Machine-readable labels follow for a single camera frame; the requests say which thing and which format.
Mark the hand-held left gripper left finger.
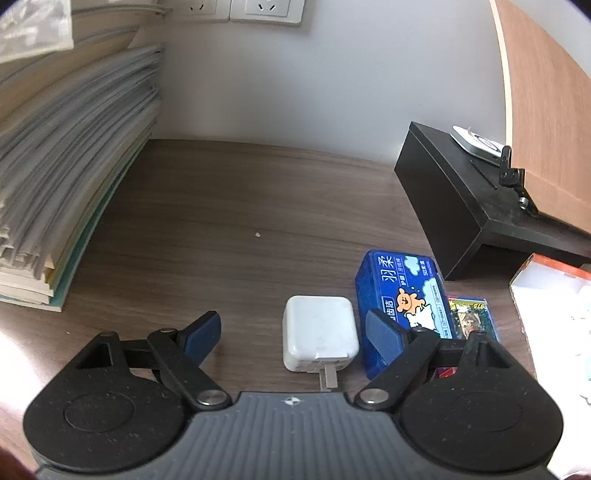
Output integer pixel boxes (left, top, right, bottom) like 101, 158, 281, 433
74, 310, 232, 412

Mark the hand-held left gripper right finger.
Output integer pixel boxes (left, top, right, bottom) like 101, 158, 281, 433
353, 309, 513, 411

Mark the white charger adapter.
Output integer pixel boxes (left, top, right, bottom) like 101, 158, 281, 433
281, 295, 360, 391

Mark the white tray with orange rim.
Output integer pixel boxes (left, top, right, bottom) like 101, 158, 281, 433
509, 253, 591, 478

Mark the blue tissue pack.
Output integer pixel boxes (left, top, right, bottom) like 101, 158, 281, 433
355, 249, 451, 380

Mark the colourful card box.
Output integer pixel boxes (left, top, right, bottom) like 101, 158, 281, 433
431, 295, 501, 380

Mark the black desk riser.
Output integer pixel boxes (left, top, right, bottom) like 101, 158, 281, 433
394, 121, 591, 282

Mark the small white tin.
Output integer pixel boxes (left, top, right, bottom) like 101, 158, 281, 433
451, 125, 505, 163

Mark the stack of books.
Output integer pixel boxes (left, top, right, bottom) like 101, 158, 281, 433
0, 0, 166, 313

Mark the wooden board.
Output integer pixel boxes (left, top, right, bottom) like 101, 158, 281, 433
489, 0, 591, 233

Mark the clear plastic sleeve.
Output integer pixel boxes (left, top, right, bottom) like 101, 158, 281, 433
0, 0, 75, 64

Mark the black metal hinge bracket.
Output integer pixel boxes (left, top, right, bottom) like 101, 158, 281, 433
495, 145, 539, 219

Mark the white wall socket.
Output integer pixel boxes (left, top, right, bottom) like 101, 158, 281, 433
173, 0, 231, 22
230, 0, 306, 25

